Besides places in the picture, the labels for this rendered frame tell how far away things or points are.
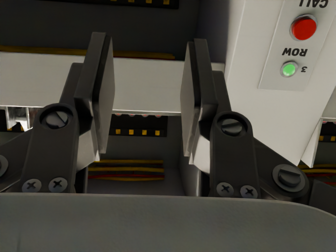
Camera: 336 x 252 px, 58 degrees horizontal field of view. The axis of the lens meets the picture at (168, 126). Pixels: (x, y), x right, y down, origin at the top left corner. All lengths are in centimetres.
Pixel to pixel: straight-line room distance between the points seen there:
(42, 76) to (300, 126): 23
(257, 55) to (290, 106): 6
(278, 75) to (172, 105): 9
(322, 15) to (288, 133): 11
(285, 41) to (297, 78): 4
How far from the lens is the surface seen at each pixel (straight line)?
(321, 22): 26
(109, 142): 56
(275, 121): 30
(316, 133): 32
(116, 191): 49
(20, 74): 28
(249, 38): 25
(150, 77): 26
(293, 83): 28
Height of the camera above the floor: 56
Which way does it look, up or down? 38 degrees up
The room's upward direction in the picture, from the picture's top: 175 degrees counter-clockwise
